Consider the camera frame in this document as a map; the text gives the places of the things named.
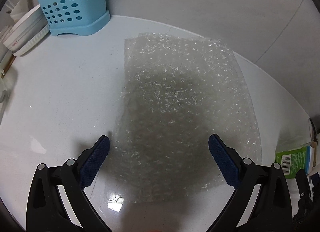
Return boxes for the green white drink carton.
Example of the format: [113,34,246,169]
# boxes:
[275,142,317,179]

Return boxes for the bubble wrap sheet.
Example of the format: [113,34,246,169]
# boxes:
[107,33,262,203]

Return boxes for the clear food container green lid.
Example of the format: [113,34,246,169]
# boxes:
[1,67,18,104]

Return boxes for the white bowl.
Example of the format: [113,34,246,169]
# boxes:
[3,4,48,52]

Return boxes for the stacked white plates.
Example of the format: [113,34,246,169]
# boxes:
[13,24,50,56]

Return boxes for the blue utensil holder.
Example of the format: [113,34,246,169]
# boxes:
[38,0,111,36]

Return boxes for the white cup with straws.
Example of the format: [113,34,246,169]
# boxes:
[5,0,33,23]

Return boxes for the black power cable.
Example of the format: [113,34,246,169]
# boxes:
[307,118,320,143]

